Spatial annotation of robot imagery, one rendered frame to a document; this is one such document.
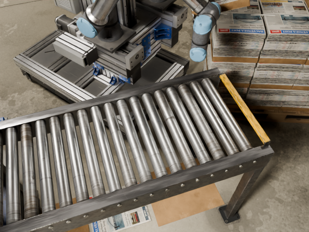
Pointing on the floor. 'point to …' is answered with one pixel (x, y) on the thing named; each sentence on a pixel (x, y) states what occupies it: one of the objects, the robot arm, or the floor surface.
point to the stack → (300, 68)
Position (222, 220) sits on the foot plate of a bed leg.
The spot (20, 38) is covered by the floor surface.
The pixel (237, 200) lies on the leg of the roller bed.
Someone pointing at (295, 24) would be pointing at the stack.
